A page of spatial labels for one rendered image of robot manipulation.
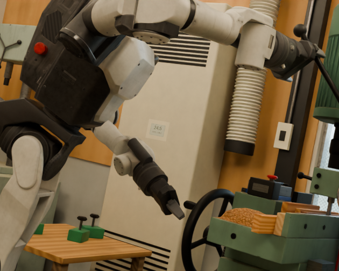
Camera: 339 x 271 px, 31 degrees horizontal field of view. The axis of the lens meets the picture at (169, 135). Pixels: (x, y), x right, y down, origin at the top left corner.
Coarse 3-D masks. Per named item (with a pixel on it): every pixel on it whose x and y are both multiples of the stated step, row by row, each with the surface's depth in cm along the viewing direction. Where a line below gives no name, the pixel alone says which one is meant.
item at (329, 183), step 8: (320, 168) 158; (312, 176) 159; (320, 176) 157; (328, 176) 156; (336, 176) 155; (312, 184) 159; (320, 184) 157; (328, 184) 156; (336, 184) 155; (312, 192) 159; (320, 192) 157; (328, 192) 156; (336, 192) 154; (328, 200) 158
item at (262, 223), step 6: (258, 216) 131; (264, 216) 132; (270, 216) 134; (276, 216) 136; (258, 222) 131; (264, 222) 132; (270, 222) 134; (252, 228) 132; (258, 228) 131; (264, 228) 132; (270, 228) 134
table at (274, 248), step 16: (224, 224) 144; (240, 224) 142; (208, 240) 146; (224, 240) 143; (240, 240) 141; (256, 240) 138; (272, 240) 135; (288, 240) 134; (304, 240) 140; (320, 240) 147; (336, 240) 154; (272, 256) 135; (288, 256) 135; (304, 256) 141; (320, 256) 148; (336, 256) 155
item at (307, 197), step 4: (296, 192) 161; (300, 192) 162; (304, 192) 166; (296, 196) 161; (300, 196) 162; (304, 196) 164; (308, 196) 166; (312, 196) 168; (280, 200) 168; (292, 200) 162; (296, 200) 161; (300, 200) 163; (304, 200) 164; (308, 200) 166
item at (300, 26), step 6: (300, 24) 154; (294, 30) 155; (300, 30) 154; (306, 30) 155; (300, 36) 155; (306, 36) 154; (318, 60) 150; (318, 66) 150; (324, 72) 149; (324, 78) 149; (330, 78) 148; (330, 84) 147; (336, 90) 146; (336, 96) 146
